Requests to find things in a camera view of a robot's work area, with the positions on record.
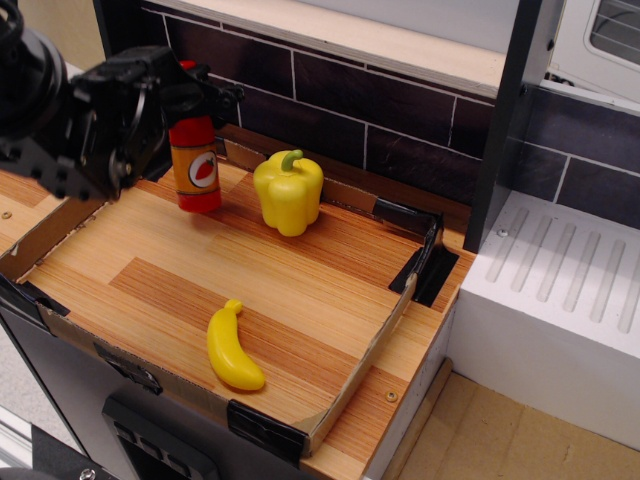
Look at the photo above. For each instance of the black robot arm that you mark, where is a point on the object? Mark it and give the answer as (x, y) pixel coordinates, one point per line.
(94, 135)

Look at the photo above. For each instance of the black vertical post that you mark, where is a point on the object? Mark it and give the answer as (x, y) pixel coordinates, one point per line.
(530, 49)

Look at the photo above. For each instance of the white sink drainboard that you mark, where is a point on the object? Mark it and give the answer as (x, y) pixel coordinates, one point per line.
(548, 315)

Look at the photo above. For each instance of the black control panel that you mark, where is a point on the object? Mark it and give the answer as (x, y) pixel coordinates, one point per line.
(154, 452)

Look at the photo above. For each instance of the red hot sauce bottle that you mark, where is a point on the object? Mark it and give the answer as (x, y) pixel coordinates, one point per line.
(195, 167)

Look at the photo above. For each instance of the white appliance with vent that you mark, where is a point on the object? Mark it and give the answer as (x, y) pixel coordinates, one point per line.
(597, 47)

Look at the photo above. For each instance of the yellow toy banana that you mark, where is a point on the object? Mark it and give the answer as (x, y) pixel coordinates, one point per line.
(228, 360)

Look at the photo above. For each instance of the wooden shelf ledge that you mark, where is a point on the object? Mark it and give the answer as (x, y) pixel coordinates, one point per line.
(458, 66)

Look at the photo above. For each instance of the yellow toy bell pepper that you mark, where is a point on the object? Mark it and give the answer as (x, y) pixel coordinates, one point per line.
(289, 188)

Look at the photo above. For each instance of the cardboard fence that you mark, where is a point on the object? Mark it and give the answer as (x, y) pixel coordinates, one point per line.
(339, 319)

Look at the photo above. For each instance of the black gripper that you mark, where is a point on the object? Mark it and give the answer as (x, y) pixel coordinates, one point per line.
(93, 135)

